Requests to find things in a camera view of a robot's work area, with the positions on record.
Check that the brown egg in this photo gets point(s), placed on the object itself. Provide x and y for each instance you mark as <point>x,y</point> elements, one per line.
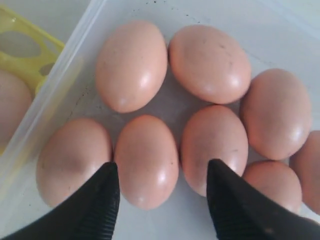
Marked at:
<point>70,157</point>
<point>147,158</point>
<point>306,164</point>
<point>131,66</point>
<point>213,132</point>
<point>277,181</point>
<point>15,100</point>
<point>209,63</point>
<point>276,112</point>

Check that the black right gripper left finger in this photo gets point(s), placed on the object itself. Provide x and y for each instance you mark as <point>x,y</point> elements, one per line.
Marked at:
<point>90,213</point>

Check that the clear plastic container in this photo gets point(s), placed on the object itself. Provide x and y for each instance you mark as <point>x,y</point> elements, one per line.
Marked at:
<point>274,34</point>

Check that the yellow plastic egg tray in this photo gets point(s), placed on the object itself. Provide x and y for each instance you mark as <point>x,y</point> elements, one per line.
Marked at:
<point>26,50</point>

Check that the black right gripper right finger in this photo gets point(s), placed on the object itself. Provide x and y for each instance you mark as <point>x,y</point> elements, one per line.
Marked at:
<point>240,212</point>

